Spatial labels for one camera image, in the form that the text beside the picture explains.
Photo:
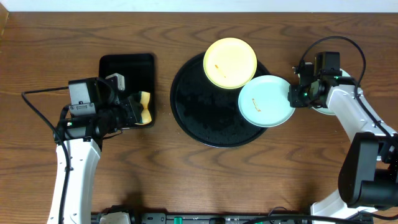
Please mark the yellow plate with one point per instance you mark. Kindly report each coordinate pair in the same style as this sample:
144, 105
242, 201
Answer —
230, 63

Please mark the light green plate front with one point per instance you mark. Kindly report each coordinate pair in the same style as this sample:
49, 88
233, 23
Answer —
327, 111

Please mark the light green plate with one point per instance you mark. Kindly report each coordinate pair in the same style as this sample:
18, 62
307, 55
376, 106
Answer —
264, 101
327, 111

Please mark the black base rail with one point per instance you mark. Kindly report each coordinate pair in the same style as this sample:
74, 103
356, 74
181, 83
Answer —
162, 218

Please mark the black rectangular tray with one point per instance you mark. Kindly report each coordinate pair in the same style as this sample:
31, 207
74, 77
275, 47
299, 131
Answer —
139, 73

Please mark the yellow green sponge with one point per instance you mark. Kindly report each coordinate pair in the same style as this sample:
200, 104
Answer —
146, 117

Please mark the round black tray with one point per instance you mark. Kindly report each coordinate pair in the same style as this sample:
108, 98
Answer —
207, 113

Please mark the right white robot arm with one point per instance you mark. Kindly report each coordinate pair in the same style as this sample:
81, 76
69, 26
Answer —
367, 181

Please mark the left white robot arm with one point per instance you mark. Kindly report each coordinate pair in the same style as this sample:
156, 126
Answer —
78, 153

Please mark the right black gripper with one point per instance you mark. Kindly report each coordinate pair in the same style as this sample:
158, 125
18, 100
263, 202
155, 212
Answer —
294, 96

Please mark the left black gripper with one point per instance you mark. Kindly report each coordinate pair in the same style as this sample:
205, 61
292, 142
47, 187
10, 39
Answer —
135, 109

